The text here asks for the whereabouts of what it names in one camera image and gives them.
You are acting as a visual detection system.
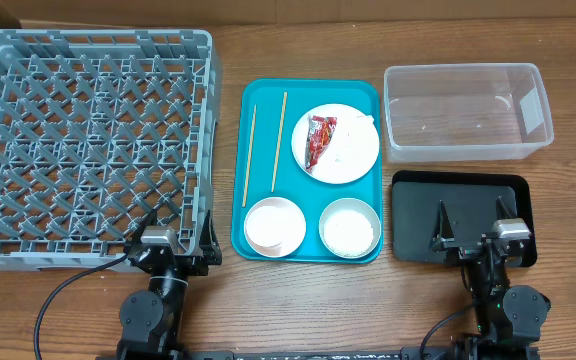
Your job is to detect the large white plate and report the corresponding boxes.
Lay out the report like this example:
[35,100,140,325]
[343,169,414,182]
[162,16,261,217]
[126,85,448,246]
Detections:
[291,104,380,185]

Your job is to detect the black waste tray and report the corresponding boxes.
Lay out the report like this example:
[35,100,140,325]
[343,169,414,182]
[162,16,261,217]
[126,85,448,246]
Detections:
[391,170,534,264]

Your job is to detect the wooden chopstick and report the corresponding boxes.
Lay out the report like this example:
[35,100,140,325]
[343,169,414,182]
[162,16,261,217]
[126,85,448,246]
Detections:
[271,91,288,193]
[242,104,257,208]

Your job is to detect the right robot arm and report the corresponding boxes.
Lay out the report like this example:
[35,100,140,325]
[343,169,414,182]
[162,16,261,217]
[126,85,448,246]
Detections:
[419,199,551,359]

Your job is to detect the red snack wrapper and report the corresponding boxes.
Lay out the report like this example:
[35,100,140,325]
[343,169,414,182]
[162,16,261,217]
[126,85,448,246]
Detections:
[305,115,338,173]

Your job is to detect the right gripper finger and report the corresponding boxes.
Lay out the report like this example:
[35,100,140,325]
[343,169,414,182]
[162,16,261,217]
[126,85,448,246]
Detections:
[430,201,453,245]
[496,196,517,220]

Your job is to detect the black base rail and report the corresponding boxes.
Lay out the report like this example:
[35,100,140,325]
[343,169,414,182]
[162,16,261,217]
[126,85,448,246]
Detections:
[187,346,457,360]

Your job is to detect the crumpled white tissue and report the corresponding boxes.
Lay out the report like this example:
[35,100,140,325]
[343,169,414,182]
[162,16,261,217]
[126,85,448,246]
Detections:
[333,115,378,162]

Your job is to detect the grey dish rack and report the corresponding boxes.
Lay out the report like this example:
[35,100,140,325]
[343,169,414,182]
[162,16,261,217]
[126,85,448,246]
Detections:
[0,29,222,272]

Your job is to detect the grey bowl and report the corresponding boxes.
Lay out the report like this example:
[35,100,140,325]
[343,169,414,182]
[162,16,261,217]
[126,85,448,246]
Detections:
[319,198,381,260]

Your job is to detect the teal serving tray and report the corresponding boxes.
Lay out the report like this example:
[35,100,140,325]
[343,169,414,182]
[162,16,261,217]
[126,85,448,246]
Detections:
[231,79,383,264]

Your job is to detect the clear plastic bin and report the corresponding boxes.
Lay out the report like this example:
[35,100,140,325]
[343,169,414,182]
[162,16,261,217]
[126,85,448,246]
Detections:
[383,63,554,163]

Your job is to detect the white rice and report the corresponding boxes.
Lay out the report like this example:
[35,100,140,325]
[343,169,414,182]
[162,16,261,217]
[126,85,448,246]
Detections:
[323,210,374,258]

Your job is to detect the white cup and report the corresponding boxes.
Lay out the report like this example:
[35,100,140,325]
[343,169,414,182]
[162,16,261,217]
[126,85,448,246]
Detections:
[245,205,285,248]

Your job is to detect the small white plate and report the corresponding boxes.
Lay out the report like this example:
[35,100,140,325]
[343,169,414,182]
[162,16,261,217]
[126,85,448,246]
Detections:
[244,197,306,258]

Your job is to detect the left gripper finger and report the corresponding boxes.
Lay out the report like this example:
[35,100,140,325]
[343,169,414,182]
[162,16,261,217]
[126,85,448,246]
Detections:
[126,209,157,246]
[199,210,218,256]

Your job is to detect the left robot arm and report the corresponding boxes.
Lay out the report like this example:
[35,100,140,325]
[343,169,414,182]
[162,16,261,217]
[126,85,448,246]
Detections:
[115,210,222,360]

